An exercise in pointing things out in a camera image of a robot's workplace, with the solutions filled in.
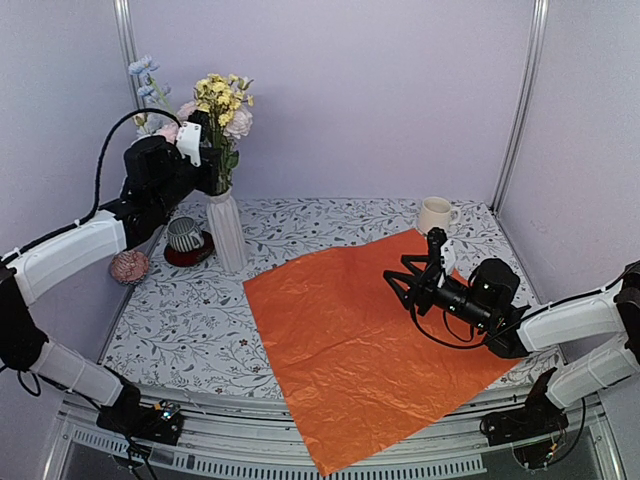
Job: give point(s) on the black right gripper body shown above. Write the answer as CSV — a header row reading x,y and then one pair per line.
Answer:
x,y
469,311

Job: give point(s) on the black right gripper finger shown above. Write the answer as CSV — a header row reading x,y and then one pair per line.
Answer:
x,y
417,264
403,285

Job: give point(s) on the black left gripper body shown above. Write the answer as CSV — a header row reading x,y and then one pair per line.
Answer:
x,y
173,189

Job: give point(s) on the white ribbed ceramic vase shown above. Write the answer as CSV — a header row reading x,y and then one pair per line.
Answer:
x,y
226,229

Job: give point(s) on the pink rose flower stem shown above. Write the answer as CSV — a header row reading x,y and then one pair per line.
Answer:
x,y
186,110

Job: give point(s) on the orange tissue paper sheet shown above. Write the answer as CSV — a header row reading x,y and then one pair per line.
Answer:
x,y
356,374

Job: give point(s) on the small blue flower stem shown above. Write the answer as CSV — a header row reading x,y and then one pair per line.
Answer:
x,y
150,93

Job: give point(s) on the yellow small flower sprig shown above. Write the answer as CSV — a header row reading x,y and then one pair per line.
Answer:
x,y
220,96

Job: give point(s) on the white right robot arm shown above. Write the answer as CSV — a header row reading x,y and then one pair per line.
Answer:
x,y
613,310

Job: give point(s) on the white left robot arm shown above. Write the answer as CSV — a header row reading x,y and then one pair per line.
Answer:
x,y
27,275

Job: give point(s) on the cream ceramic mug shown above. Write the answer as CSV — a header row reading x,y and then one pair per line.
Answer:
x,y
437,212

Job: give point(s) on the striped black white cup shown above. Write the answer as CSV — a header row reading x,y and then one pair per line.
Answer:
x,y
184,235

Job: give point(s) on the dark red saucer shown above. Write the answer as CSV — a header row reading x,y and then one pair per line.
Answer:
x,y
191,258

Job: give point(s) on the pink patterned ball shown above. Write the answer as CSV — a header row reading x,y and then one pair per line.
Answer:
x,y
130,267

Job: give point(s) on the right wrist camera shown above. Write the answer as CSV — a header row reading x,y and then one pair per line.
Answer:
x,y
442,257

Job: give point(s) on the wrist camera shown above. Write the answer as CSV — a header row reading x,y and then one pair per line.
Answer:
x,y
193,138
442,257

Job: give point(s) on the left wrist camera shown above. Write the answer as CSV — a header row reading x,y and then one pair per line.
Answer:
x,y
193,138

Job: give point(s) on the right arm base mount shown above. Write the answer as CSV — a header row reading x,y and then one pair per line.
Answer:
x,y
536,417

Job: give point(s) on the left aluminium frame post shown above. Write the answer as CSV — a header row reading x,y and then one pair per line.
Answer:
x,y
142,177

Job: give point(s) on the aluminium frame post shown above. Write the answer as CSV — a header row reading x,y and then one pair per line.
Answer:
x,y
142,177
532,62

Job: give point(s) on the aluminium front rail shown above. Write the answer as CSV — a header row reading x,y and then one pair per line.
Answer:
x,y
227,437

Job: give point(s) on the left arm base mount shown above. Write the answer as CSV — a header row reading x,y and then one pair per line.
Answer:
x,y
161,423

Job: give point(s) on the right aluminium frame post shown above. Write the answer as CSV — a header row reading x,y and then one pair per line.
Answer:
x,y
532,62

